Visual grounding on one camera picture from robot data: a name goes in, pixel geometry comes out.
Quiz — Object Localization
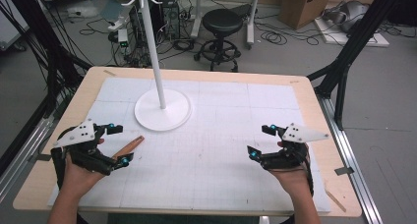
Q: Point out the white flat board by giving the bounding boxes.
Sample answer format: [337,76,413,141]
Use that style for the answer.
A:
[314,17,390,48]

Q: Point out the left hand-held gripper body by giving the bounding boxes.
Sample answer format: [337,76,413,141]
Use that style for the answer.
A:
[50,119,116,177]

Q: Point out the black metal frame strut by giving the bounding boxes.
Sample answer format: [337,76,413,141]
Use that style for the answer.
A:
[3,0,93,120]
[306,0,408,131]

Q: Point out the aluminium rail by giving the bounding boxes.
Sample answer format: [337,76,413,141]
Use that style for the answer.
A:
[0,95,72,203]
[317,94,385,224]

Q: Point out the white box with green light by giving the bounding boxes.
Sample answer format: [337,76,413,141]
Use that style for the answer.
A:
[117,28,130,48]

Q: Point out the white stand leg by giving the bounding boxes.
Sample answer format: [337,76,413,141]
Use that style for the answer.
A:
[246,0,262,50]
[190,0,203,39]

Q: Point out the black round stool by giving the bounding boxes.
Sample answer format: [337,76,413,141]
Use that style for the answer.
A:
[193,8,245,73]

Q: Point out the white hook stand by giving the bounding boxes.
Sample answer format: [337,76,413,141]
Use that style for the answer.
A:
[113,0,194,133]

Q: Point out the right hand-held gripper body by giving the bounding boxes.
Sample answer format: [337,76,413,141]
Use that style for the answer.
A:
[261,122,330,171]

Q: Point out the person's left hand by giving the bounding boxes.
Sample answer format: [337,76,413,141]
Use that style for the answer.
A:
[61,138,106,198]

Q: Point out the white power strip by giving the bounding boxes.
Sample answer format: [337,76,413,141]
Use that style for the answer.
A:
[107,15,131,32]

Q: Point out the white grid mat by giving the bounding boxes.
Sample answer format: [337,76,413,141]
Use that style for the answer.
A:
[47,77,331,214]

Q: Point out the black computer tower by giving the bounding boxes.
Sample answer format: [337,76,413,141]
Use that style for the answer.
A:
[129,0,182,42]

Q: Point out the person's dark pants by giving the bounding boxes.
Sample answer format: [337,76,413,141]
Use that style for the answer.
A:
[107,212,261,224]

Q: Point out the black floor cable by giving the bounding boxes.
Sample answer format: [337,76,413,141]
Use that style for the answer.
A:
[255,20,321,47]

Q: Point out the grey headset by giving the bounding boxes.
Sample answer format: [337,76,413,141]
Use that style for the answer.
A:
[322,0,371,33]

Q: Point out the person's right hand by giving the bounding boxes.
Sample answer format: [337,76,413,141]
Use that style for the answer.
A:
[268,140,313,199]

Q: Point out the cardboard box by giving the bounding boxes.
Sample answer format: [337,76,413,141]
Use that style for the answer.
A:
[278,0,334,31]

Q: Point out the brown wooden strip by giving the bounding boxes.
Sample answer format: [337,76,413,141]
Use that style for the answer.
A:
[112,135,146,160]

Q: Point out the grey tape piece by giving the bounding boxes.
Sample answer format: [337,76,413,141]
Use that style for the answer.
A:
[31,153,53,163]
[333,166,355,177]

